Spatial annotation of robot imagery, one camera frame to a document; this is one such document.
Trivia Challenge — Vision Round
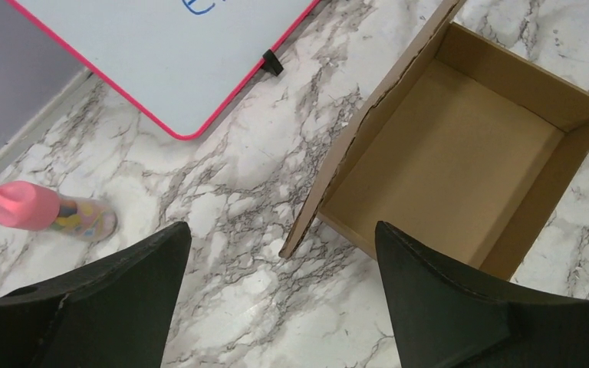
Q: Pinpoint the brown cardboard box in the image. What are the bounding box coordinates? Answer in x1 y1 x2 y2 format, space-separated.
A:
280 1 589 280

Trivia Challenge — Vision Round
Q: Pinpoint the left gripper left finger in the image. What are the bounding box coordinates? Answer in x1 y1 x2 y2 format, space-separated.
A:
0 222 192 367

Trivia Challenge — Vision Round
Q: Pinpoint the white board with pink frame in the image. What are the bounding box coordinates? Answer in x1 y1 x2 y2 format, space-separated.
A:
12 0 315 140

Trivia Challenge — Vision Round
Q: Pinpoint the small pink capped bottle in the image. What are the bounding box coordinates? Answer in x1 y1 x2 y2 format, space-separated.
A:
0 181 118 242

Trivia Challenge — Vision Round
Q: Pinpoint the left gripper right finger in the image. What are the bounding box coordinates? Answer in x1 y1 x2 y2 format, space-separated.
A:
375 222 589 367

